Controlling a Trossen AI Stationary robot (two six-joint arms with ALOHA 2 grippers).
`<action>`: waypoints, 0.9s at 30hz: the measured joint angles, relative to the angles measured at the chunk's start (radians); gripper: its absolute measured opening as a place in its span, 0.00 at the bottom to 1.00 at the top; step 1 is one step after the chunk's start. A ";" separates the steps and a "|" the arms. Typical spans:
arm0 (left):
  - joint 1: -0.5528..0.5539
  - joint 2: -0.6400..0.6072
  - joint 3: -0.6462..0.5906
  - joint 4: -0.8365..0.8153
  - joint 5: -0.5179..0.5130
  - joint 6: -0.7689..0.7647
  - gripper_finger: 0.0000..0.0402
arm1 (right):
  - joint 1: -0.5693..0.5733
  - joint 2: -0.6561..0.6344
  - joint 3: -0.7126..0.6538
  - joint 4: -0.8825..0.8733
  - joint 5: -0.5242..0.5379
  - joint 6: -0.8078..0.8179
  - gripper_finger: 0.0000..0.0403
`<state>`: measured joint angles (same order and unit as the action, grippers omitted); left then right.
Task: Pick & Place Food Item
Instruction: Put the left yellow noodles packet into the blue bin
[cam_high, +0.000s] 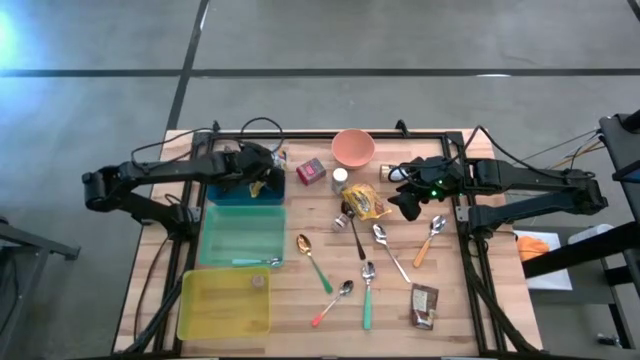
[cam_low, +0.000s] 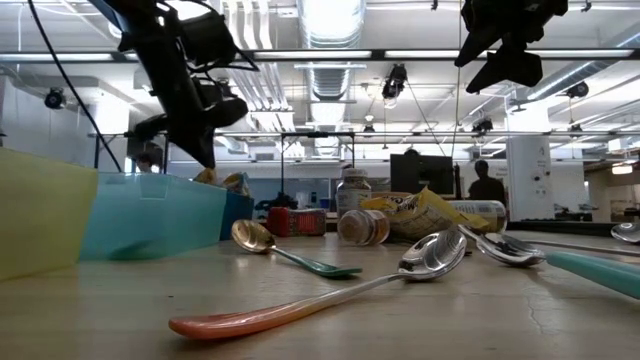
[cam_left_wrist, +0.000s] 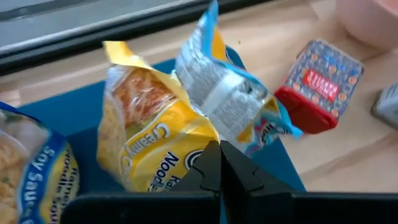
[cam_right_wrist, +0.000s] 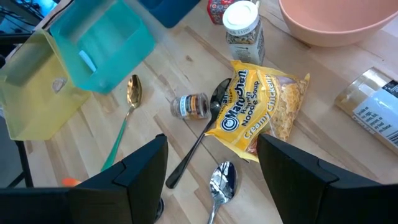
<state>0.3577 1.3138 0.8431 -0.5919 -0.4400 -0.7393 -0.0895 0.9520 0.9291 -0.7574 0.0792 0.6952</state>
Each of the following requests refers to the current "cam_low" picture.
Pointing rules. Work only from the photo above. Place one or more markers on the person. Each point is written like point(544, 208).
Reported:
point(145, 162)
point(487, 187)

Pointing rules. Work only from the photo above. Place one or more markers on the white-lidded spice jar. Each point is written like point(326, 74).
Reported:
point(353, 195)

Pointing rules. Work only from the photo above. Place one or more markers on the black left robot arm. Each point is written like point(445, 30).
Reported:
point(150, 15)

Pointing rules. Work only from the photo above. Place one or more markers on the silver ventilation duct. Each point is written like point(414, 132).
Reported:
point(575, 75)
point(332, 30)

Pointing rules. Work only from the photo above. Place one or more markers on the blue plastic bin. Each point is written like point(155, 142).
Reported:
point(239, 215)

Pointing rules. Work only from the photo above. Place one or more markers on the yellow plastic bin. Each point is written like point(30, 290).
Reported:
point(45, 215)

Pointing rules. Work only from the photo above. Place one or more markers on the black overhead rig bar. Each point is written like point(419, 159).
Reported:
point(380, 54)

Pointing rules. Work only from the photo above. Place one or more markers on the black aluminium table frame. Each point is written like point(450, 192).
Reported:
point(575, 227)

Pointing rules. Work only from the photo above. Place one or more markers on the black ceiling spotlight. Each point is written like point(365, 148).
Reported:
point(395, 80)
point(54, 98)
point(368, 129)
point(482, 125)
point(577, 90)

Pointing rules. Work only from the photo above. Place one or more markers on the black background workstation frame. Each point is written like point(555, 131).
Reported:
point(282, 145)

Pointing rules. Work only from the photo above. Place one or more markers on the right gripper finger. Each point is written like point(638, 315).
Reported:
point(482, 39)
point(492, 75)

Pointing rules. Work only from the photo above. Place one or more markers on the yellow ramen noodle packet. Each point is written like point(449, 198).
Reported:
point(206, 176)
point(420, 212)

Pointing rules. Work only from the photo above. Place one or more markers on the teal plastic bin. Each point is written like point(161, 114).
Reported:
point(150, 215)

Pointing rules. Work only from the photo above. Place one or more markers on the blue ramen noodle packet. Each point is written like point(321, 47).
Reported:
point(236, 184)

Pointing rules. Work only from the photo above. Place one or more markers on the white square pillar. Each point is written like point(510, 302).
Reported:
point(535, 175)

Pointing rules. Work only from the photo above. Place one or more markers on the tan jar with white label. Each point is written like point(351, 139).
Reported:
point(492, 212)

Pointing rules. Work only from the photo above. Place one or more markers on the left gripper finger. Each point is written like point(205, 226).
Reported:
point(200, 147)

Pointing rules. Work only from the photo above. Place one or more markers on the white rectangular ceiling lamp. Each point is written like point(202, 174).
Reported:
point(621, 169)

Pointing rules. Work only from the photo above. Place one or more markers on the small brown spice jar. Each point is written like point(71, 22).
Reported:
point(362, 227)

